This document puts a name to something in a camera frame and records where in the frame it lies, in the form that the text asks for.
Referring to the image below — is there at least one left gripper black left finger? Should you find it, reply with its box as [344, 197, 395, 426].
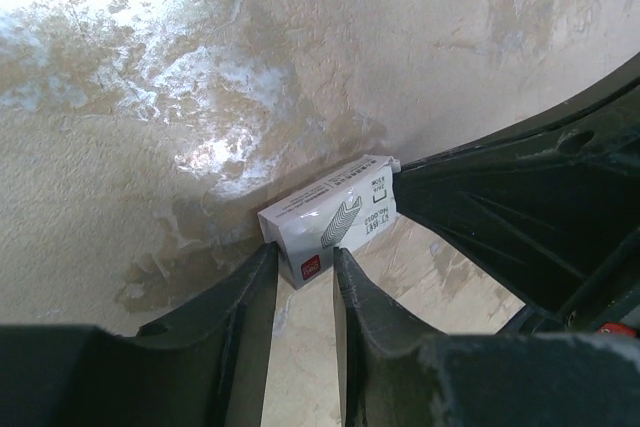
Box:
[1, 244, 278, 426]

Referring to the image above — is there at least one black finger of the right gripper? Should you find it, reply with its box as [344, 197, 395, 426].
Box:
[394, 58, 639, 333]

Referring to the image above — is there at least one white staple box sleeve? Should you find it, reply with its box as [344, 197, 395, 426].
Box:
[258, 154, 401, 289]

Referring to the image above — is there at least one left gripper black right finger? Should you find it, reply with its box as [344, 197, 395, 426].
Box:
[333, 248, 639, 426]

